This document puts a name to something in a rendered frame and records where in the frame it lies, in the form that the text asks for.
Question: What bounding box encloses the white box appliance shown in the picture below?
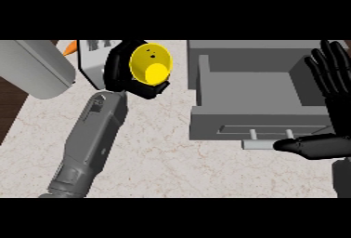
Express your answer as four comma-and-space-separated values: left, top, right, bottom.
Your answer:
75, 39, 123, 91

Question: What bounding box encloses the pale grey drawer handle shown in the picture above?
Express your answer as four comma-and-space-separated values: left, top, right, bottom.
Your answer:
241, 128, 299, 151

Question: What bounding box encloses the grey open drawer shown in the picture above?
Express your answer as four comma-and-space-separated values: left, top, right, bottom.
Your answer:
194, 54, 328, 108

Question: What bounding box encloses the yellow cup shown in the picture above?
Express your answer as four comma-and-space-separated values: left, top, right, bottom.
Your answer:
126, 43, 174, 87

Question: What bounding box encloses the grey cabinet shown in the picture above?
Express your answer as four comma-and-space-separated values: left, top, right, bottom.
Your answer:
185, 39, 351, 91

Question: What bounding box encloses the orange carrot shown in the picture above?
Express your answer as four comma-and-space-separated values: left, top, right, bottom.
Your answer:
62, 39, 79, 58

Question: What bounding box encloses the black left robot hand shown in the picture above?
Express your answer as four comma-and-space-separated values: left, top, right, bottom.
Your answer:
103, 39, 171, 100

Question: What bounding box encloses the pale grey rounded appliance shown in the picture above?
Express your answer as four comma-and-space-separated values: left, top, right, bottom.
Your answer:
0, 39, 76, 100

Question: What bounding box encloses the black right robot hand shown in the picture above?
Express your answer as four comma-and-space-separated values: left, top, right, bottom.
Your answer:
271, 39, 351, 161

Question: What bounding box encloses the grey drawer front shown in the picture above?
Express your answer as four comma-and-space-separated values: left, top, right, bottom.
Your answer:
188, 105, 336, 141

